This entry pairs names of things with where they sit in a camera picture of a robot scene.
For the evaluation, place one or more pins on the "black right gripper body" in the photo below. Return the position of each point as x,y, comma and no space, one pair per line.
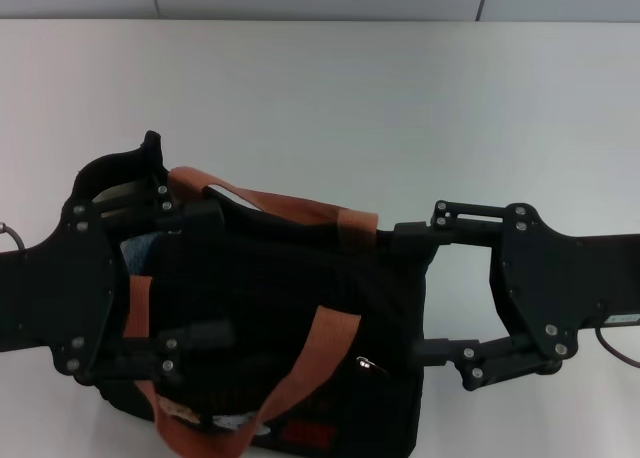
545,283

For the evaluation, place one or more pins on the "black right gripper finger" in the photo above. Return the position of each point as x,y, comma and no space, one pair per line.
432,353
415,235

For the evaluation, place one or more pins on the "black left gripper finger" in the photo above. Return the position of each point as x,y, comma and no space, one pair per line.
210,334
200,215

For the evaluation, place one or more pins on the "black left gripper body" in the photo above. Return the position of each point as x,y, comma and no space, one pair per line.
75,288

